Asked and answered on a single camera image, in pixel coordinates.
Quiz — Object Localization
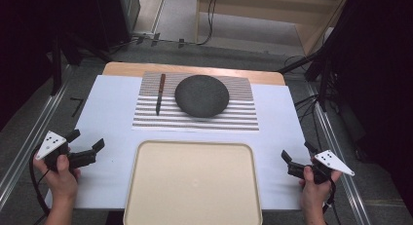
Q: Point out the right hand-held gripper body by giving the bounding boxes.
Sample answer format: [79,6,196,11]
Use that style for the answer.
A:
[286,149,356,186]

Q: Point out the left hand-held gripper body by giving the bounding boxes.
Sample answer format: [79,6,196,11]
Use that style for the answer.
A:
[34,130,97,172]

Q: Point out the person's right hand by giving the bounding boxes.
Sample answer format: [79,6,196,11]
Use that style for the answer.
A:
[298,157,343,210]

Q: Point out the person's left hand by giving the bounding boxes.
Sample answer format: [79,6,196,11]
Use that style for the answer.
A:
[32,151,82,204]

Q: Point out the white table cover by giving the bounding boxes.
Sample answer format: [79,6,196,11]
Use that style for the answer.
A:
[44,74,313,211]

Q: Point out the striped placemat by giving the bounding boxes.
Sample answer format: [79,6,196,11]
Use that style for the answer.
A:
[131,71,260,132]

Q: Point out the black metal stand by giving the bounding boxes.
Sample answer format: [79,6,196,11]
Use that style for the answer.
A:
[277,46,334,113]
[48,32,64,96]

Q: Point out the beige plastic tray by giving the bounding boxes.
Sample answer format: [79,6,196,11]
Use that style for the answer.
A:
[123,139,264,225]

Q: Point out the dark grey round plate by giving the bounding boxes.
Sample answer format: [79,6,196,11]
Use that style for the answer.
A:
[173,74,231,119]

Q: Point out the grey cabinet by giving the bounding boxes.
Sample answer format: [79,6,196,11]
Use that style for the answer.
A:
[118,0,141,34]

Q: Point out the wooden shelf unit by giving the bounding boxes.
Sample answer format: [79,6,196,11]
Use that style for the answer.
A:
[194,0,351,57]

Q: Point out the metal floor rail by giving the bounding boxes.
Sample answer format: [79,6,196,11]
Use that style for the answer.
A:
[306,83,372,225]
[0,64,74,207]

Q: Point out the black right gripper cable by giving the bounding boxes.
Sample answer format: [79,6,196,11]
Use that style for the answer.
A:
[321,178,343,225]

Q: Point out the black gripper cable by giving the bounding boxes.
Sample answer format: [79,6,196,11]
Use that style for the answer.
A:
[28,146,52,225]
[321,178,343,225]

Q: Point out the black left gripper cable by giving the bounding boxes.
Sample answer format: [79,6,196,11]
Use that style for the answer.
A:
[28,146,52,225]

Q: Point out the black floor cables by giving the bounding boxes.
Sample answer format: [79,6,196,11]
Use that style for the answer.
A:
[293,92,322,152]

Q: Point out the wooden-handled knife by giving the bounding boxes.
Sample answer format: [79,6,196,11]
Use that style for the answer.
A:
[155,73,167,117]

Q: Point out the black hanging cable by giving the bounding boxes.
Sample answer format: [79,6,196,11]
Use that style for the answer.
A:
[196,0,218,47]

